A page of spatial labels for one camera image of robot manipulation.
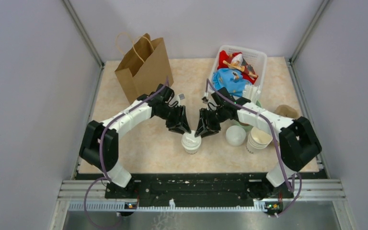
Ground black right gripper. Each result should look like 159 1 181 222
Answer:
195 106 227 139

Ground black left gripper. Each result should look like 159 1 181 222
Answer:
156 103 191 135

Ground white cup lid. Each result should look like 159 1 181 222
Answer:
181 130 202 147

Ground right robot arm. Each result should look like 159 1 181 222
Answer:
195 87 322 197

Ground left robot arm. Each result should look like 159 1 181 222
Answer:
79 84 191 198

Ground stack of white lids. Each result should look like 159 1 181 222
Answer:
225 126 246 147

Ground green straw holder cup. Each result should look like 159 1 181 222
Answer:
231 100 262 133

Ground stack of paper cups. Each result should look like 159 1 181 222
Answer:
246 127 273 153

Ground blue snack packet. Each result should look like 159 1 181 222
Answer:
212 68 251 97

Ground brown paper bag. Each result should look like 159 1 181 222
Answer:
115 32 174 104

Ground red snack packet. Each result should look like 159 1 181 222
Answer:
217 50 258 84

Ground brown cardboard cup carrier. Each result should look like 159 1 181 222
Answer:
274 104 300 119

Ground white plastic basket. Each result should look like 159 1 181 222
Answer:
209 45 267 102

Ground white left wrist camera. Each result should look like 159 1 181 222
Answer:
175 93 185 104

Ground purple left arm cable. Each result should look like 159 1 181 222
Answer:
83 76 170 229

